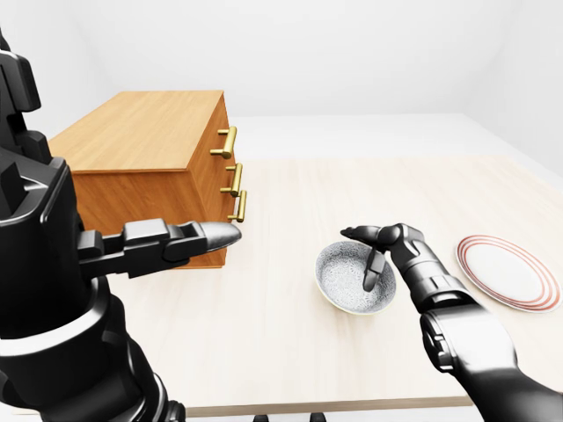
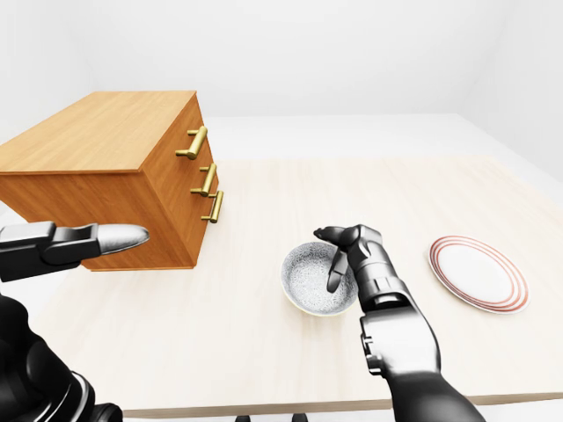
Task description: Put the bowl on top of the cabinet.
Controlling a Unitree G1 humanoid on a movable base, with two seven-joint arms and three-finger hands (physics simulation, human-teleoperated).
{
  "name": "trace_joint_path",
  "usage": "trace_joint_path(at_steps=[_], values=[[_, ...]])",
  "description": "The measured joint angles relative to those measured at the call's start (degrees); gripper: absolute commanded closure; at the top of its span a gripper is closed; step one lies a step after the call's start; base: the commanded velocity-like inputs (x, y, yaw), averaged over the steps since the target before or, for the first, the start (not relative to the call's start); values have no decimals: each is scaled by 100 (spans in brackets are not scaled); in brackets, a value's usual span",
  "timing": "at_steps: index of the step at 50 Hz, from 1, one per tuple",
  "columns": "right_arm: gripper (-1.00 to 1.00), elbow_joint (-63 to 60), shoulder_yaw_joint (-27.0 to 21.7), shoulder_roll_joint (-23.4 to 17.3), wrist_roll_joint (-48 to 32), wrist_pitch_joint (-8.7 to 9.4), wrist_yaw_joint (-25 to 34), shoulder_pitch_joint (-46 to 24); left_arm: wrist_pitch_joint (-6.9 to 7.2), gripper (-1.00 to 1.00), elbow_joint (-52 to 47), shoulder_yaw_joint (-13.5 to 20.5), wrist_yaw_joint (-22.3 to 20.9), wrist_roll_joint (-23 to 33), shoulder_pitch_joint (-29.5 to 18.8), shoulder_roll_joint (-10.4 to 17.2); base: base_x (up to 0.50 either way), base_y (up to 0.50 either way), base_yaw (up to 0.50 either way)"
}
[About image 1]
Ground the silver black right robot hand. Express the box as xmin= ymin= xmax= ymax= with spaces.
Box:
xmin=340 ymin=222 xmax=450 ymax=292

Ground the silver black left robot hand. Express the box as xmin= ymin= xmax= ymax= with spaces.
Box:
xmin=0 ymin=26 xmax=244 ymax=392

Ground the grey patterned bowl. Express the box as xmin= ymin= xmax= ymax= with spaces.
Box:
xmin=314 ymin=240 xmax=398 ymax=317

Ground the wooden cabinet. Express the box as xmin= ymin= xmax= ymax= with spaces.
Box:
xmin=47 ymin=90 xmax=231 ymax=270

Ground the white plate with red rings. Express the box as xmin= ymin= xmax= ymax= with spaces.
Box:
xmin=455 ymin=235 xmax=560 ymax=315

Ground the wooden drawer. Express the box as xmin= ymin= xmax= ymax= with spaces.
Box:
xmin=201 ymin=107 xmax=230 ymax=232
xmin=214 ymin=120 xmax=231 ymax=266
xmin=191 ymin=92 xmax=228 ymax=201

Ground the brass drawer handle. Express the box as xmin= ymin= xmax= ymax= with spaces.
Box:
xmin=226 ymin=189 xmax=248 ymax=222
xmin=219 ymin=163 xmax=245 ymax=198
xmin=209 ymin=126 xmax=238 ymax=160

